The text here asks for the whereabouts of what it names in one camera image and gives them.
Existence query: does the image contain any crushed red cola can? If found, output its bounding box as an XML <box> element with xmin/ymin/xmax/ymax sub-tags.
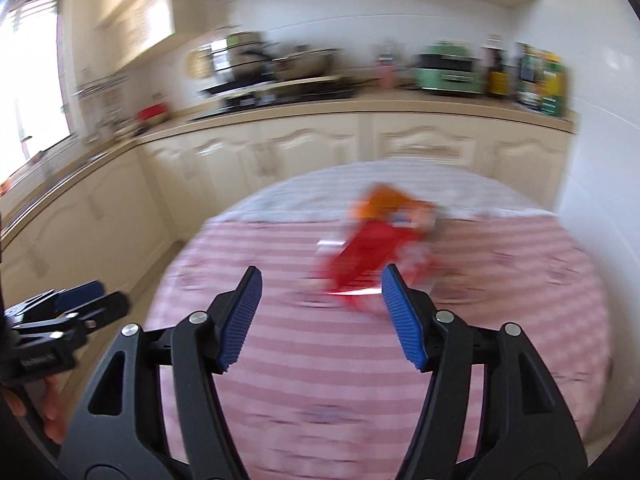
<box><xmin>312</xmin><ymin>221</ymin><xmax>440</xmax><ymax>315</ymax></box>

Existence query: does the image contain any crushed orange soda can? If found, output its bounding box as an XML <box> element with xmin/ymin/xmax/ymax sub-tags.
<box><xmin>349</xmin><ymin>183</ymin><xmax>437</xmax><ymax>237</ymax></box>

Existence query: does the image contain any kitchen window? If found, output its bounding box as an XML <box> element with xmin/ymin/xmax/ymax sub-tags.
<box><xmin>1</xmin><ymin>0</ymin><xmax>72</xmax><ymax>181</ymax></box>

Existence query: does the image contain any person left hand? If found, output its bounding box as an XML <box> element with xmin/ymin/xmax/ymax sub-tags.
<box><xmin>1</xmin><ymin>376</ymin><xmax>66</xmax><ymax>444</ymax></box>

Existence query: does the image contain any pink checkered tablecloth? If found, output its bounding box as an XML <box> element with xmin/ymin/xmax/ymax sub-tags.
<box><xmin>145</xmin><ymin>158</ymin><xmax>611</xmax><ymax>479</ymax></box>

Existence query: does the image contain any red bowl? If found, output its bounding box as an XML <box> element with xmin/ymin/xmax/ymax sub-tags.
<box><xmin>137</xmin><ymin>102</ymin><xmax>169</xmax><ymax>122</ymax></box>

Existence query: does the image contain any black gas stove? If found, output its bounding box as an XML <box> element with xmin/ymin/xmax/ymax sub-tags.
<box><xmin>192</xmin><ymin>75</ymin><xmax>358</xmax><ymax>122</ymax></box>

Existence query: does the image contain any cream strainer basket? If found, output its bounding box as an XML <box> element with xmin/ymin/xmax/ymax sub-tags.
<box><xmin>186</xmin><ymin>47</ymin><xmax>215</xmax><ymax>80</ymax></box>

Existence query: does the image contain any pink utensil cup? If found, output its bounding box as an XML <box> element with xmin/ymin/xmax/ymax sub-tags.
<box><xmin>376</xmin><ymin>53</ymin><xmax>397</xmax><ymax>90</ymax></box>

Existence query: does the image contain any stainless steamer pot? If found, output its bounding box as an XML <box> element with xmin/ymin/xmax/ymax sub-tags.
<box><xmin>208</xmin><ymin>32</ymin><xmax>269</xmax><ymax>84</ymax></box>

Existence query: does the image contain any dark vinegar bottle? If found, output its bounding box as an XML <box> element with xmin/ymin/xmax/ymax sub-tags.
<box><xmin>515</xmin><ymin>42</ymin><xmax>541</xmax><ymax>110</ymax></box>

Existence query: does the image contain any green electric cooker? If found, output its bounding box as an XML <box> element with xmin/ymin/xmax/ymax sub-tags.
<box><xmin>413</xmin><ymin>41</ymin><xmax>484</xmax><ymax>96</ymax></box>

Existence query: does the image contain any steel wok with lid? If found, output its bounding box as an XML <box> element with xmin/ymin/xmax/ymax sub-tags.
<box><xmin>270</xmin><ymin>48</ymin><xmax>342</xmax><ymax>80</ymax></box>

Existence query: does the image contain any green oil bottle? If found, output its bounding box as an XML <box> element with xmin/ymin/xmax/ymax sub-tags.
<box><xmin>538</xmin><ymin>51</ymin><xmax>567</xmax><ymax>118</ymax></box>

